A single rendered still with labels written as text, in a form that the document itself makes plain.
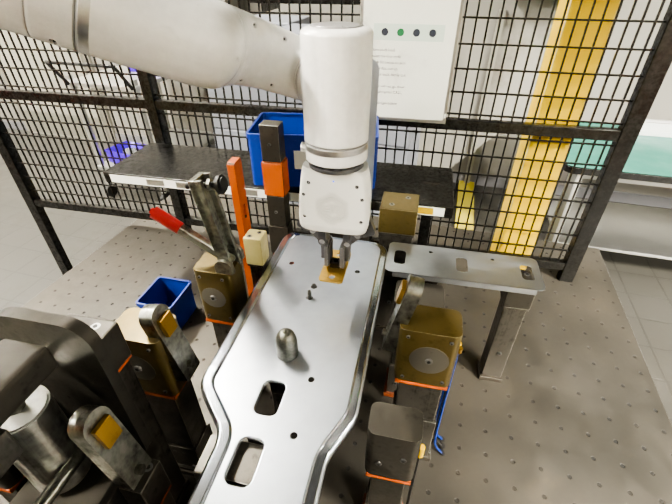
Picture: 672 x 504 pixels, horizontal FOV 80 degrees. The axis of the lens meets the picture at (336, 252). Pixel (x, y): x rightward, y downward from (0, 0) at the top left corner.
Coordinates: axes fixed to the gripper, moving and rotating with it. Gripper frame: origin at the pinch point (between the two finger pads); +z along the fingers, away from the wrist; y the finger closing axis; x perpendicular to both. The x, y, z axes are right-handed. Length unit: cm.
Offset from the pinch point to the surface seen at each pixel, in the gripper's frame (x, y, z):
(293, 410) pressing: -21.8, -1.0, 10.4
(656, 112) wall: 259, 163, 43
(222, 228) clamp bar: 0.7, -19.4, -1.3
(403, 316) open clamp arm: -7.7, 11.7, 4.3
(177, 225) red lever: -0.9, -26.6, -1.9
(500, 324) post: 13.0, 31.7, 22.6
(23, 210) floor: 152, -267, 111
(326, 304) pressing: -1.3, -1.4, 10.4
